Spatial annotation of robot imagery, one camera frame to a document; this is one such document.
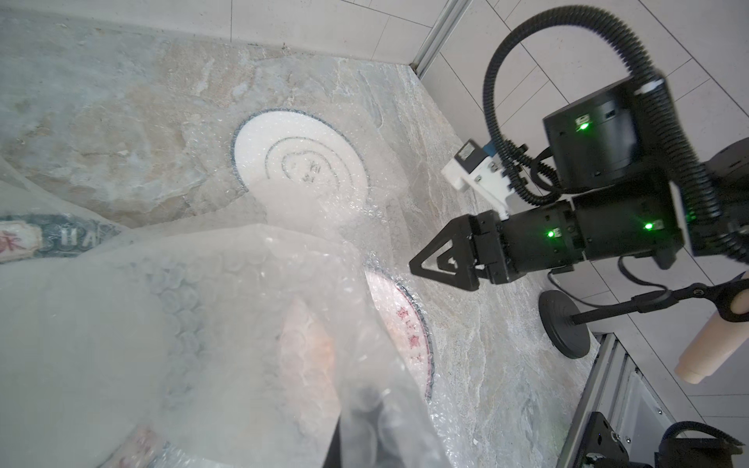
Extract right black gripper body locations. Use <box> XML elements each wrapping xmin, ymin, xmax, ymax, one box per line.
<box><xmin>474</xmin><ymin>201</ymin><xmax>584</xmax><ymax>284</ymax></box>

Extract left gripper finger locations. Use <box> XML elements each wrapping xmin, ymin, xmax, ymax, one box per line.
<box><xmin>409</xmin><ymin>214</ymin><xmax>480</xmax><ymax>292</ymax></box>

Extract orange sunburst dinner plate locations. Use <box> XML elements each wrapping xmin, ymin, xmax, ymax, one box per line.
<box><xmin>279</xmin><ymin>269</ymin><xmax>434</xmax><ymax>422</ymax></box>

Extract bubble wrap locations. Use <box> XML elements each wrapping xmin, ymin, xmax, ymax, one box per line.
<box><xmin>1</xmin><ymin>186</ymin><xmax>453</xmax><ymax>467</ymax></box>

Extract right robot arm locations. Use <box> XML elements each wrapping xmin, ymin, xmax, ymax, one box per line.
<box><xmin>409</xmin><ymin>5</ymin><xmax>748</xmax><ymax>292</ymax></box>

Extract black microphone stand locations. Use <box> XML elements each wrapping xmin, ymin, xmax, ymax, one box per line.
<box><xmin>538</xmin><ymin>278</ymin><xmax>748</xmax><ymax>359</ymax></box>

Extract white plate concentric rings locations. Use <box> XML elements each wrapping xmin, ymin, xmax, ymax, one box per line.
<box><xmin>230</xmin><ymin>108</ymin><xmax>371</xmax><ymax>226</ymax></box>

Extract beige foam microphone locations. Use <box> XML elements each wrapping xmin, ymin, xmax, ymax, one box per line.
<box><xmin>675</xmin><ymin>279</ymin><xmax>748</xmax><ymax>384</ymax></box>

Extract green rimmed plate far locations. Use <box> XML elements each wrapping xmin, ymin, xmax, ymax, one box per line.
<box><xmin>1</xmin><ymin>214</ymin><xmax>125</xmax><ymax>263</ymax></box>

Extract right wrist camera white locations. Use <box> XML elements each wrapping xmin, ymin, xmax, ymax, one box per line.
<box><xmin>441</xmin><ymin>140</ymin><xmax>513</xmax><ymax>220</ymax></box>

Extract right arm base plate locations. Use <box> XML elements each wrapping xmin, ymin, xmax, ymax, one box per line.
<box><xmin>573</xmin><ymin>411</ymin><xmax>629</xmax><ymax>467</ymax></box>

